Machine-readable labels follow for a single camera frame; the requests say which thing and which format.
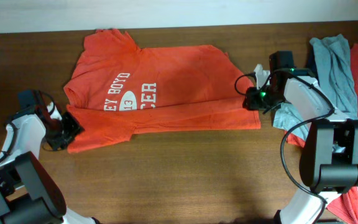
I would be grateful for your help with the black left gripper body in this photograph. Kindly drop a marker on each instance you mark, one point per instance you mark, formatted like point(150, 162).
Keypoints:
point(61, 137)

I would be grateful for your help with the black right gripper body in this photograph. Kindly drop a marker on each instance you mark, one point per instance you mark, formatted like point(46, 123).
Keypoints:
point(261, 99)

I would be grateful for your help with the orange printed t-shirt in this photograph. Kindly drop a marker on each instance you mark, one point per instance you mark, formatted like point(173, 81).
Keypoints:
point(118, 90)

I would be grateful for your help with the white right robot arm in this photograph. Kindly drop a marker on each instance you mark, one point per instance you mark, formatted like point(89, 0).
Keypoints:
point(329, 159)

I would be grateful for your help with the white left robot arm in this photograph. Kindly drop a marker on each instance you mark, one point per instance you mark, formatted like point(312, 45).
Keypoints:
point(27, 193)

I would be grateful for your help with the dark navy garment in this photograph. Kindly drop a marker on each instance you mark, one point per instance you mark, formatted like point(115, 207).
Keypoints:
point(311, 64)

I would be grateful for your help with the light blue grey t-shirt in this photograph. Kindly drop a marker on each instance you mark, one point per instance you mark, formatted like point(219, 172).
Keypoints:
point(332, 56)

